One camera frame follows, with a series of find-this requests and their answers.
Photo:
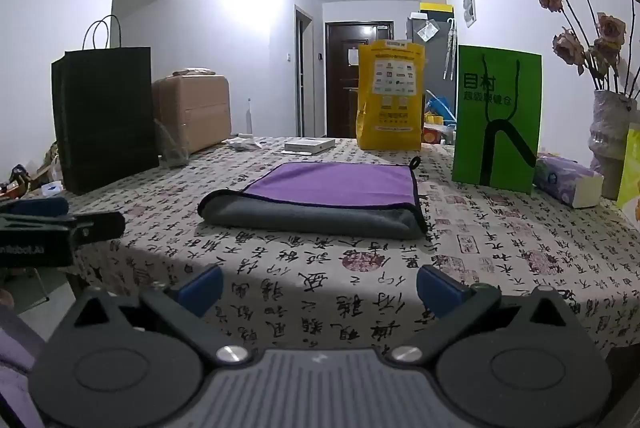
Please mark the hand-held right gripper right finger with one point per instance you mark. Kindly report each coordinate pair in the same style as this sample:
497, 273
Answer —
439, 289

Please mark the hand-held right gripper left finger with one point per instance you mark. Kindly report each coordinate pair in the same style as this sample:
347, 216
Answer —
202, 289

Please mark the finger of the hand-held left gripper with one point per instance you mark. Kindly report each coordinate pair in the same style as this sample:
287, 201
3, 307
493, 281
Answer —
95, 226

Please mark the purple and grey towel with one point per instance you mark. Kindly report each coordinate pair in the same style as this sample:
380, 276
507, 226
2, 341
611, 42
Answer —
320, 200

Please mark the printed tablecloth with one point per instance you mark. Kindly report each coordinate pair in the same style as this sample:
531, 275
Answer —
380, 248

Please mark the black paper bag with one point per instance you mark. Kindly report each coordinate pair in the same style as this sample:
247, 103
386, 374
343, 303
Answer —
105, 118

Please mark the clear glass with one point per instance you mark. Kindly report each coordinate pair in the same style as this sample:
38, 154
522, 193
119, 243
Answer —
172, 148

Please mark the brown suitcase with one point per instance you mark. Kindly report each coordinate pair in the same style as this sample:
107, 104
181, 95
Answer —
192, 111

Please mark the tissue pack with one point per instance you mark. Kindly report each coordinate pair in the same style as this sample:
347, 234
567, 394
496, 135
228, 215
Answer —
567, 180

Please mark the white flat box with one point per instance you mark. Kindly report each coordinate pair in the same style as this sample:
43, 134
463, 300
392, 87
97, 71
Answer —
309, 145

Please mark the green paper bag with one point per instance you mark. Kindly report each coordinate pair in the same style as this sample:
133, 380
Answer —
497, 118

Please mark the yellow plastic bag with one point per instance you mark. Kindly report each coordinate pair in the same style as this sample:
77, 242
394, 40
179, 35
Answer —
391, 96

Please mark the yellow-green bag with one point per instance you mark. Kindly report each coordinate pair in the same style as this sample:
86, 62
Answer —
629, 173

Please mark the grey vase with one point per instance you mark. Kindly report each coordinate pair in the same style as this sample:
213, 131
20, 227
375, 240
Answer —
611, 143

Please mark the dark wooden door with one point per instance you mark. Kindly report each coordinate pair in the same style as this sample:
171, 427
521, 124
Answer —
345, 81

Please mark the grey refrigerator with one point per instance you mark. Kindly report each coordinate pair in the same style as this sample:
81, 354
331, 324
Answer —
430, 58

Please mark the white umbrella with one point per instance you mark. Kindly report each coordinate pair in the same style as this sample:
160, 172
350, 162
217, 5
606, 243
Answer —
451, 48

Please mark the yellow box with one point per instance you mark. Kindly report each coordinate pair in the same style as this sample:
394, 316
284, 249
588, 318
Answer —
436, 8

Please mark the dried roses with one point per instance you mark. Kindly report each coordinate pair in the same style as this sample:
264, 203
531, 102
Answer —
587, 16

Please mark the wall picture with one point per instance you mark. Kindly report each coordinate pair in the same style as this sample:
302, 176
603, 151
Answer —
469, 6

